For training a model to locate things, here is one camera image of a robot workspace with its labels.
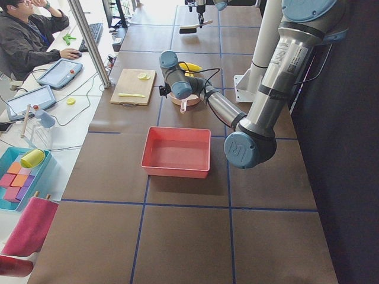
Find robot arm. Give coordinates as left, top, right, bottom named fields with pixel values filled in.
left=159, top=1, right=349, bottom=169
left=185, top=0, right=229, bottom=28

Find teach pendant tablet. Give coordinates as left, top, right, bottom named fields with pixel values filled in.
left=37, top=59, right=83, bottom=90
left=7, top=85, right=57, bottom=121

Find upper lemon slice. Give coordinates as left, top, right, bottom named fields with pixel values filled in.
left=137, top=72, right=147, bottom=79

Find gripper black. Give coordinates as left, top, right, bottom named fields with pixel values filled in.
left=197, top=5, right=205, bottom=28

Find beige dustpan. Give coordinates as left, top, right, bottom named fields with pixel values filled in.
left=169, top=92, right=200, bottom=114

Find far teach pendant tablet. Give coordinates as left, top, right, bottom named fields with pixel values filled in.
left=37, top=59, right=83, bottom=90

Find yellow toy corn cob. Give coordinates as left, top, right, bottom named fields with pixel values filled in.
left=179, top=62, right=203, bottom=72

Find blue plastic cup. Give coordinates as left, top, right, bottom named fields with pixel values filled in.
left=35, top=109, right=56, bottom=128

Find black monitor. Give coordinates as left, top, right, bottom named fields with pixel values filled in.
left=102, top=0, right=127, bottom=29

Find coloured foam blocks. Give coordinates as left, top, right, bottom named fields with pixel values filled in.
left=1, top=154, right=38, bottom=204

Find yellow-green cup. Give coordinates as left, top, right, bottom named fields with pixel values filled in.
left=20, top=149, right=45, bottom=169

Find seated person dark jacket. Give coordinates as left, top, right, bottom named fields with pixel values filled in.
left=1, top=1, right=80, bottom=81

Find pink cloth roll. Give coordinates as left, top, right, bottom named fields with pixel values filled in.
left=1, top=196, right=59, bottom=257

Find black keyboard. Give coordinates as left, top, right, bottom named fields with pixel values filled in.
left=78, top=22, right=104, bottom=53

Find yellow-green plastic knife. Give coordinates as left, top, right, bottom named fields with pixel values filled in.
left=118, top=93, right=146, bottom=98

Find teal storage box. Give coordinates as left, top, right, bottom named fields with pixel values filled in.
left=1, top=147, right=56, bottom=211

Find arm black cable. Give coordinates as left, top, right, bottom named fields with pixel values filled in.
left=180, top=67, right=221, bottom=101

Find clear rack wooden rod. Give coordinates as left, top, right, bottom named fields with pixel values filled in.
left=20, top=104, right=51, bottom=149

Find beige hand brush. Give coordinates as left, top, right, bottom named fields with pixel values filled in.
left=179, top=20, right=213, bottom=34

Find green toy clamp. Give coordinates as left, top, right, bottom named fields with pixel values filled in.
left=63, top=34, right=76, bottom=46

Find lemon half on desk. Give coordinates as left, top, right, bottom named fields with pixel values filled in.
left=66, top=98, right=76, bottom=105

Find red chair seat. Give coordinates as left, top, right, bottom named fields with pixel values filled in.
left=1, top=256, right=34, bottom=277

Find aluminium frame post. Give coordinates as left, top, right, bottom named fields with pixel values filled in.
left=68, top=0, right=111, bottom=89

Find pink plastic bin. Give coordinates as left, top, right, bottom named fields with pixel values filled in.
left=141, top=127, right=211, bottom=179

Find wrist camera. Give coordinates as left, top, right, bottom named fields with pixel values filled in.
left=159, top=84, right=171, bottom=98
left=185, top=0, right=197, bottom=12

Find bamboo cutting board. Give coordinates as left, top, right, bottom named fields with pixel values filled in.
left=110, top=69, right=156, bottom=106

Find near teach pendant tablet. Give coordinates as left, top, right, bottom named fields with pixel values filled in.
left=7, top=85, right=57, bottom=121

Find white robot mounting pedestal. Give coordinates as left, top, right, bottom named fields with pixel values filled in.
left=234, top=0, right=282, bottom=102

